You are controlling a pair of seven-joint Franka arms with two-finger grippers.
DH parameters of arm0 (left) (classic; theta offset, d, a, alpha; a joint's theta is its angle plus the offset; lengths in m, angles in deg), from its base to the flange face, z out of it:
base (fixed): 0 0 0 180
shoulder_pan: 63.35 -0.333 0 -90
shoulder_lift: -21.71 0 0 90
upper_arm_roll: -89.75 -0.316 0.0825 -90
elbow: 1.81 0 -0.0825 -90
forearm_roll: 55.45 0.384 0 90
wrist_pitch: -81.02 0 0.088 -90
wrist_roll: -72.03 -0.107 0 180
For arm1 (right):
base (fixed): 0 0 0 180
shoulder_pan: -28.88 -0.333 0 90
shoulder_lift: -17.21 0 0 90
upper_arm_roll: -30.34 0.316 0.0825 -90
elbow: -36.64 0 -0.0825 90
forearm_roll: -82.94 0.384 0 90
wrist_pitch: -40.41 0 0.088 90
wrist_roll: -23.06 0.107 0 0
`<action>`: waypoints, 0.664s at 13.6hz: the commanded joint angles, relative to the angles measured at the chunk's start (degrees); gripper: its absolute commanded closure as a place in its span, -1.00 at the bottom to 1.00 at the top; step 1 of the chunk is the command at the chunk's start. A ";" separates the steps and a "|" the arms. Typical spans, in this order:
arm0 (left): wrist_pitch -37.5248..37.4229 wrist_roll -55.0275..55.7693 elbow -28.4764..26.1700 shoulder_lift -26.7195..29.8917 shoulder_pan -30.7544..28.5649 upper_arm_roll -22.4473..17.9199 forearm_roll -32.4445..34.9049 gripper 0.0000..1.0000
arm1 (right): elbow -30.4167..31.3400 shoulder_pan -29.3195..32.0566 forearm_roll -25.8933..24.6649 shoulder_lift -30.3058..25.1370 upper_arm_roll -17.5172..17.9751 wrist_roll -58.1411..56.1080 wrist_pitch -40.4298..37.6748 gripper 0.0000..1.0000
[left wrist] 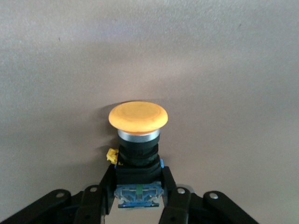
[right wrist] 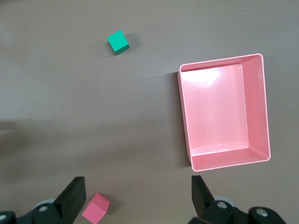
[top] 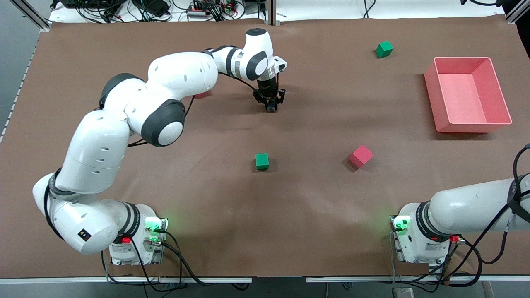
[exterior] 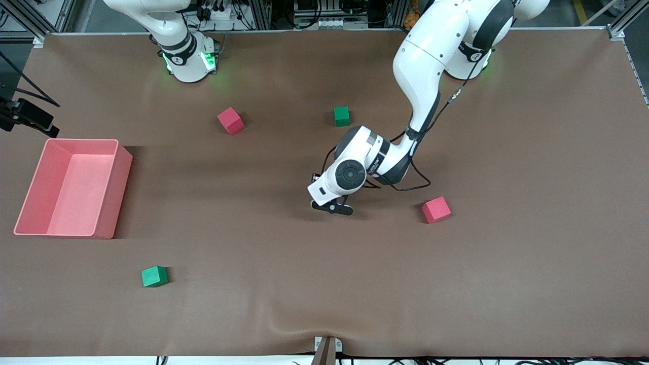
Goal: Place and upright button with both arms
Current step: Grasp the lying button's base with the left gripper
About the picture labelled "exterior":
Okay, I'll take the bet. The pink plastic bin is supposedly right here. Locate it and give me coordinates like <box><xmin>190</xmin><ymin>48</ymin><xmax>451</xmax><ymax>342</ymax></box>
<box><xmin>14</xmin><ymin>138</ymin><xmax>133</xmax><ymax>239</ymax></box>

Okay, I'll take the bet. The red foam cube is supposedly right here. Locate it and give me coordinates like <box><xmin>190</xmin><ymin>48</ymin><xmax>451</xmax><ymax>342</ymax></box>
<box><xmin>422</xmin><ymin>197</ymin><xmax>452</xmax><ymax>224</ymax></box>
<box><xmin>218</xmin><ymin>106</ymin><xmax>245</xmax><ymax>135</ymax></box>

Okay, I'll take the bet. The white power strip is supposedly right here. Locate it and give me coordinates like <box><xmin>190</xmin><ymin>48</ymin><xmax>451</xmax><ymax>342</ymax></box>
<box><xmin>195</xmin><ymin>6</ymin><xmax>235</xmax><ymax>21</ymax></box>

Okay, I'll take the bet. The white terminal strip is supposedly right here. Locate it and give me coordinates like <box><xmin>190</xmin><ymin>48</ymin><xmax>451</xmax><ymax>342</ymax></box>
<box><xmin>315</xmin><ymin>19</ymin><xmax>369</xmax><ymax>29</ymax></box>

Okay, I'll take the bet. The brown table mat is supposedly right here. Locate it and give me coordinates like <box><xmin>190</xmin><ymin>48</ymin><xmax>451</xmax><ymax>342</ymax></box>
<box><xmin>0</xmin><ymin>28</ymin><xmax>649</xmax><ymax>358</ymax></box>

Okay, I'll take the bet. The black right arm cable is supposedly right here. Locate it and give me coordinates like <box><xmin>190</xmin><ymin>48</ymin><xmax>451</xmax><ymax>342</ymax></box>
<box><xmin>0</xmin><ymin>51</ymin><xmax>60</xmax><ymax>108</ymax></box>

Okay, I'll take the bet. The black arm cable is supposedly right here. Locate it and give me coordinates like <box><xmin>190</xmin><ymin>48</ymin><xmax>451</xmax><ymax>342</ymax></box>
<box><xmin>0</xmin><ymin>51</ymin><xmax>60</xmax><ymax>108</ymax></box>
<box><xmin>324</xmin><ymin>48</ymin><xmax>482</xmax><ymax>193</ymax></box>

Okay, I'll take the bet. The aluminium frame strut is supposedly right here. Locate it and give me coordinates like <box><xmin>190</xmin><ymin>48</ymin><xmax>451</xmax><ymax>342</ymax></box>
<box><xmin>607</xmin><ymin>0</ymin><xmax>649</xmax><ymax>41</ymax></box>
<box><xmin>6</xmin><ymin>0</ymin><xmax>47</xmax><ymax>48</ymax></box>

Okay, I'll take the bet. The aluminium frame post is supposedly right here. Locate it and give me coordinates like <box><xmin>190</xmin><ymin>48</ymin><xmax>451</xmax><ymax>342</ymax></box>
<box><xmin>385</xmin><ymin>0</ymin><xmax>409</xmax><ymax>28</ymax></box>
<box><xmin>252</xmin><ymin>0</ymin><xmax>272</xmax><ymax>30</ymax></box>

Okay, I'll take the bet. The metal clamp bracket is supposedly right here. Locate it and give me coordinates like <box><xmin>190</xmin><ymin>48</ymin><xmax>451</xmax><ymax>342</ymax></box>
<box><xmin>310</xmin><ymin>336</ymin><xmax>344</xmax><ymax>365</ymax></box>

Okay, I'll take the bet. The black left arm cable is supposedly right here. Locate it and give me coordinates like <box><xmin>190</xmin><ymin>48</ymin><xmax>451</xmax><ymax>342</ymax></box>
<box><xmin>324</xmin><ymin>48</ymin><xmax>482</xmax><ymax>193</ymax></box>

